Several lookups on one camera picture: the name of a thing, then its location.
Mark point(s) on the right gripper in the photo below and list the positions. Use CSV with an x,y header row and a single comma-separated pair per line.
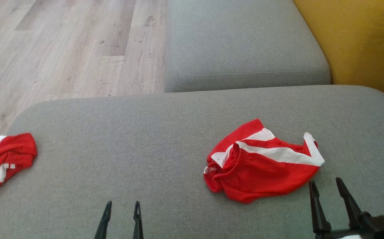
x,y
377,229

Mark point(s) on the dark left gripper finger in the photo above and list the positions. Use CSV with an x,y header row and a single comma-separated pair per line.
x,y
138,222
104,222

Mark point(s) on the red white basketball jersey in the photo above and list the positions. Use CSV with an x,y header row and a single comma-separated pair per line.
x,y
13,149

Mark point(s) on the grey fabric sofa seat cushion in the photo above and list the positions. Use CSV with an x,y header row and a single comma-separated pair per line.
x,y
245,43
145,149

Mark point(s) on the red shorts with white stripes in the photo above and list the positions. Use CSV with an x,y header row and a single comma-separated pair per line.
x,y
261,176

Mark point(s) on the yellow fabric sofa backrest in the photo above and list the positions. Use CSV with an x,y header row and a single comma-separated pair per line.
x,y
367,43

